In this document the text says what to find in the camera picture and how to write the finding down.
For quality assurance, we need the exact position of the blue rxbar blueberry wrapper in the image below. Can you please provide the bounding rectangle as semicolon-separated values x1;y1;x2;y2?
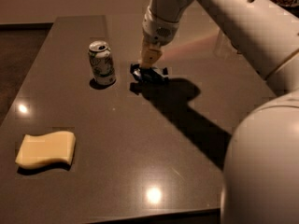
130;63;169;84

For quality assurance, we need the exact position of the yellow sponge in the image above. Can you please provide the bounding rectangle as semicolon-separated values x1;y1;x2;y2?
15;131;76;170

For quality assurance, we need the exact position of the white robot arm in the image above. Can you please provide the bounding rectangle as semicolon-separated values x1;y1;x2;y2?
141;0;299;224

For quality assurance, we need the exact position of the green 7up soda can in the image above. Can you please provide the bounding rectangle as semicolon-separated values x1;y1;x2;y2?
88;40;116;86

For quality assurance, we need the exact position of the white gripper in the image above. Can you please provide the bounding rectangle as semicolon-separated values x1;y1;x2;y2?
139;7;180;69

